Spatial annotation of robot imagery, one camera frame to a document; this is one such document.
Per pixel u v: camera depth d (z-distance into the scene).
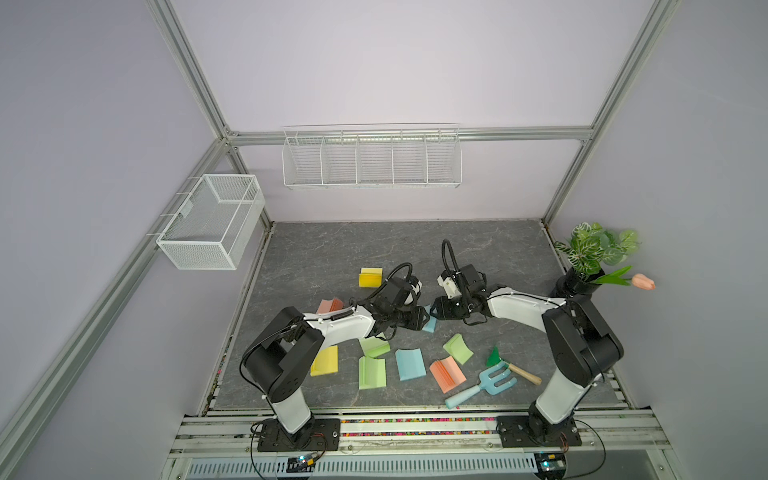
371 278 1.00
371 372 0.83
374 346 0.86
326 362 0.85
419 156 1.04
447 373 0.79
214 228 0.83
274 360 0.46
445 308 0.84
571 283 0.85
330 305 0.94
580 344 0.47
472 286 0.76
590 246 0.79
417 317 0.79
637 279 0.72
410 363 0.85
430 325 0.89
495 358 0.86
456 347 0.86
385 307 0.70
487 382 0.81
